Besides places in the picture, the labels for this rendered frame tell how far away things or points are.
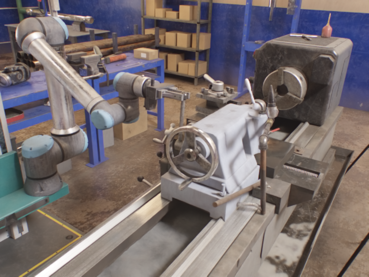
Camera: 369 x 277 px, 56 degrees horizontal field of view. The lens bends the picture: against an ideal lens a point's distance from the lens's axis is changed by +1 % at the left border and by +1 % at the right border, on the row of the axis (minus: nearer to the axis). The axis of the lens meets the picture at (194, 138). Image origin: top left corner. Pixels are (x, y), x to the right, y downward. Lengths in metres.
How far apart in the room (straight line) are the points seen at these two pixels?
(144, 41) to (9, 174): 4.32
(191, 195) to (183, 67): 4.96
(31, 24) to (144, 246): 1.08
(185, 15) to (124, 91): 4.69
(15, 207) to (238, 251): 1.13
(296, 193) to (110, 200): 1.76
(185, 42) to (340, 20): 2.45
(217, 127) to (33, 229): 1.36
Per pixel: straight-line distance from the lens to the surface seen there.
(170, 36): 6.32
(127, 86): 1.52
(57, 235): 2.21
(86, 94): 1.53
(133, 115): 1.57
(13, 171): 2.02
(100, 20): 7.95
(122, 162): 3.52
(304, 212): 2.29
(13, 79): 3.08
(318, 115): 2.40
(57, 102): 1.91
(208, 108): 1.85
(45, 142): 1.90
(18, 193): 2.04
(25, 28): 1.76
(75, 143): 1.98
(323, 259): 2.63
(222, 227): 1.35
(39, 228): 2.29
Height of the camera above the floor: 1.68
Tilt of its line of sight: 25 degrees down
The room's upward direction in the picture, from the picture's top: 2 degrees clockwise
